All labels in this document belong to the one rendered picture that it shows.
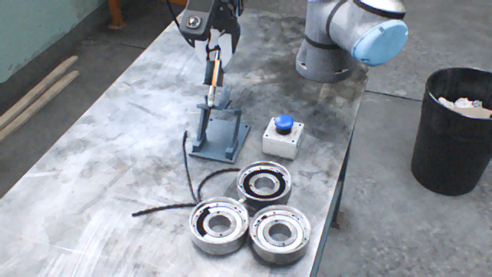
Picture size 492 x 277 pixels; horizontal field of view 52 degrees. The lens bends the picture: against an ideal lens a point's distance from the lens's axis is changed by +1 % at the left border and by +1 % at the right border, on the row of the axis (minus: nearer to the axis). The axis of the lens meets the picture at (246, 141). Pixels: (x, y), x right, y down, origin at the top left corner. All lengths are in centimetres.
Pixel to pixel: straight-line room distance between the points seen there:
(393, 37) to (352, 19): 9
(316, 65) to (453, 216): 108
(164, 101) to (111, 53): 183
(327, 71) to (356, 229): 88
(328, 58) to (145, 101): 46
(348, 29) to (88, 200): 64
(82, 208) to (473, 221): 157
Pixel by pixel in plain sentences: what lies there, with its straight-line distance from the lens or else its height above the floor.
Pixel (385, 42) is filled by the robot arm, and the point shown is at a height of 98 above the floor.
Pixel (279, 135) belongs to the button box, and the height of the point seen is 85.
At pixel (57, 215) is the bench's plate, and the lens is 101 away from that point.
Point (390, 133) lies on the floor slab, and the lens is 245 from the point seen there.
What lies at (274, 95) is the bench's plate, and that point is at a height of 80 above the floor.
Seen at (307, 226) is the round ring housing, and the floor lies 83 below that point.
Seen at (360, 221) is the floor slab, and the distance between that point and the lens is 203.
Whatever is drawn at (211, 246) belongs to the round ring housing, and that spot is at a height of 83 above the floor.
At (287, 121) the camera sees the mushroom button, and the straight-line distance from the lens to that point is 103.
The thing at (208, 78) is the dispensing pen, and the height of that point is 99.
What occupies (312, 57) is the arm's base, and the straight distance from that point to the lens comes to 127.
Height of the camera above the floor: 152
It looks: 41 degrees down
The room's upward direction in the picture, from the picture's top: straight up
